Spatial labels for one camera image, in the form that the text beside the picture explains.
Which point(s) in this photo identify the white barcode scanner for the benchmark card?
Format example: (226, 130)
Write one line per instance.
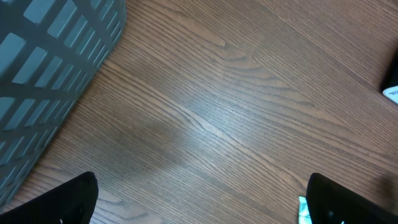
(389, 83)

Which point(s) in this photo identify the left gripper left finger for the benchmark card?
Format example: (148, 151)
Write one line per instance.
(69, 203)

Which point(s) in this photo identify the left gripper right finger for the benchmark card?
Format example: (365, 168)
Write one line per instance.
(331, 203)

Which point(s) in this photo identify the teal snack pouch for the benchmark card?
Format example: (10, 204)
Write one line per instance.
(303, 211)

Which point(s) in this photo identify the grey plastic mesh basket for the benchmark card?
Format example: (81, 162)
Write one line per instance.
(50, 52)

